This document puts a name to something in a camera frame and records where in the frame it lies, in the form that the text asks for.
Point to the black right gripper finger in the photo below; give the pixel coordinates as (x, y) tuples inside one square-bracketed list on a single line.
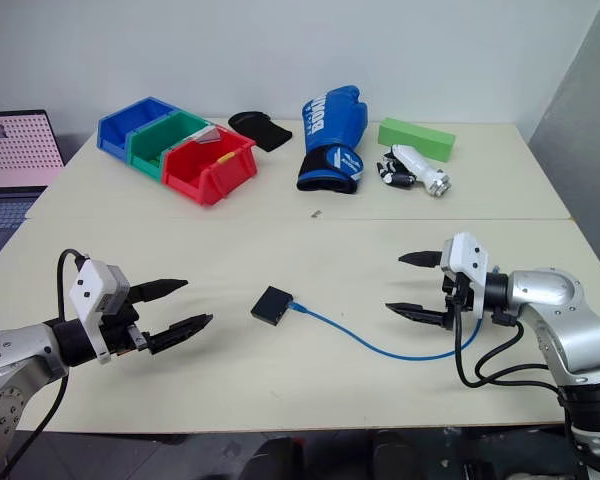
[(420, 313), (422, 259)]

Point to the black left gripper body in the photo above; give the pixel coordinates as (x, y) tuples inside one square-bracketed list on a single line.
[(124, 331)]

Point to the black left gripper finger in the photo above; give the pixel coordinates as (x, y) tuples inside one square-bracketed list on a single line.
[(160, 289), (180, 331)]

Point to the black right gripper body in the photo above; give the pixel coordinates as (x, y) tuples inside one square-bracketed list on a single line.
[(456, 295)]

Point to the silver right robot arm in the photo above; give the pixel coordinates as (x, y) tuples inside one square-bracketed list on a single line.
[(565, 310)]

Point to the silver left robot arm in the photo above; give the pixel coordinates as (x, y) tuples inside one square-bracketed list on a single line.
[(10, 350)]

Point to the small black box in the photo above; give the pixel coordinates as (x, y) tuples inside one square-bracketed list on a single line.
[(271, 306)]

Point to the white robotic hand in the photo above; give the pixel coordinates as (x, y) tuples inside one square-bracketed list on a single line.
[(417, 167)]

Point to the red plastic storage bin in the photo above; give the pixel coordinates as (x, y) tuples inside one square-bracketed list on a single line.
[(200, 175)]

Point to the green foam block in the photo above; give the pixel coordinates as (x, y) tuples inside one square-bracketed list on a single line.
[(415, 137)]

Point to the dark rounded shape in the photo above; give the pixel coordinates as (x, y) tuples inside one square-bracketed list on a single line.
[(400, 455)]

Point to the green plastic storage bin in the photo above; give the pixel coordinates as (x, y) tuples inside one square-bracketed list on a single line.
[(152, 145)]

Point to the small yellow piece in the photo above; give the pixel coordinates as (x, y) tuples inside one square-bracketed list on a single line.
[(225, 157)]

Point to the blue boxing glove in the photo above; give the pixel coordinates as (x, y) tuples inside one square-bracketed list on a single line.
[(332, 130)]

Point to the clear plastic piece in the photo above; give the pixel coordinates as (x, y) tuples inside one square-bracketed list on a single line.
[(211, 136)]

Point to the blue plastic storage bin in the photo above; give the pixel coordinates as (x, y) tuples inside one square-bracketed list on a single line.
[(115, 127)]

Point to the black fabric pad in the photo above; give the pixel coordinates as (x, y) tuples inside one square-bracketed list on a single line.
[(260, 130)]

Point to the open laptop computer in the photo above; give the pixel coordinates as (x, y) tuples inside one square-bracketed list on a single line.
[(15, 150)]

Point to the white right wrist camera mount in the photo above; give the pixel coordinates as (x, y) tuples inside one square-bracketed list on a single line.
[(467, 255)]

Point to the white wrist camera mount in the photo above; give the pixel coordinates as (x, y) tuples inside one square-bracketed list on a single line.
[(467, 255), (88, 290)]

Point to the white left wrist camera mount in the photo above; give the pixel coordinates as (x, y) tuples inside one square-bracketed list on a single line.
[(88, 290)]

